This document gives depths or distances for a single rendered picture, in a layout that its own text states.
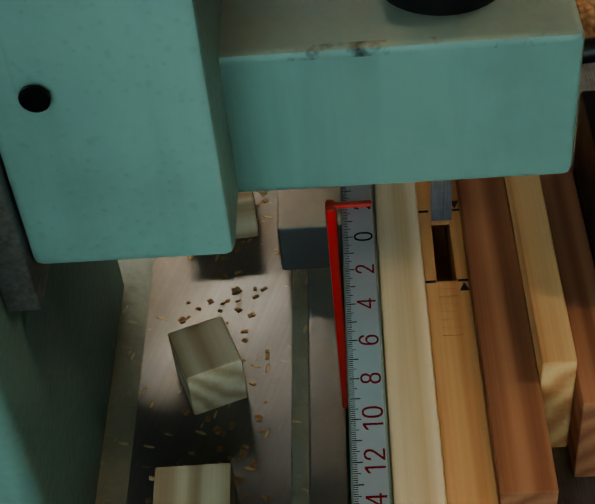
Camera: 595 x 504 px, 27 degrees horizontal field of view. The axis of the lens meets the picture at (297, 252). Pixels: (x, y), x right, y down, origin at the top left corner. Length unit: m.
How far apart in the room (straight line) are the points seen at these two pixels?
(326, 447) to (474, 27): 0.26
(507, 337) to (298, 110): 0.13
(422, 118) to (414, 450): 0.13
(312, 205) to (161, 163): 0.28
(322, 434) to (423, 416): 0.17
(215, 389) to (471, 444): 0.22
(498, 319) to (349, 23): 0.14
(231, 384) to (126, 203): 0.23
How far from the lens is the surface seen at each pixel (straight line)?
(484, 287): 0.55
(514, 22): 0.48
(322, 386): 0.68
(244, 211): 0.77
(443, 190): 0.56
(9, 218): 0.48
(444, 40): 0.47
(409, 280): 0.54
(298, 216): 0.72
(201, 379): 0.67
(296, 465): 0.67
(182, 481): 0.62
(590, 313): 0.53
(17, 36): 0.43
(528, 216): 0.56
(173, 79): 0.43
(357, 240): 0.55
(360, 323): 0.52
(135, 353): 0.73
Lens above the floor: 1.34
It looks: 45 degrees down
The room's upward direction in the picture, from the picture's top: 6 degrees counter-clockwise
